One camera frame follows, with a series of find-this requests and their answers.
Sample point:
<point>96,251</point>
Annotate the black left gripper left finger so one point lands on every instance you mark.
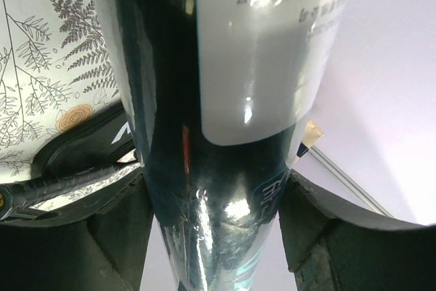
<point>96,243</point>

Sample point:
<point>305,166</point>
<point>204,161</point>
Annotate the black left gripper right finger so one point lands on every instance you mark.
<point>333,244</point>

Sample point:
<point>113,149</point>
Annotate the black Crossway racket cover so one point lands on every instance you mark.
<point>102,139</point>

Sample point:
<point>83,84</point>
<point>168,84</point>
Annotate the black Boka shuttlecock tube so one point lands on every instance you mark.
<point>217,95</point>

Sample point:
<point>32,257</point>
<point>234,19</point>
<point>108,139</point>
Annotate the black badminton racket right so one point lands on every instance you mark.
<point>21,195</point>

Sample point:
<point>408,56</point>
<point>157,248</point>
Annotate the cream canvas tote bag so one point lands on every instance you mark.
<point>311,135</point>

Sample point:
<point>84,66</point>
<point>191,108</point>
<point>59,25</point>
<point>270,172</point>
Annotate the floral patterned table mat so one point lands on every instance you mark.
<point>55,74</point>

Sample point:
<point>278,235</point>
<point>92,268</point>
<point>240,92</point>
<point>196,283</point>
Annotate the aluminium frame post right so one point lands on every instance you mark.
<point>348,182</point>

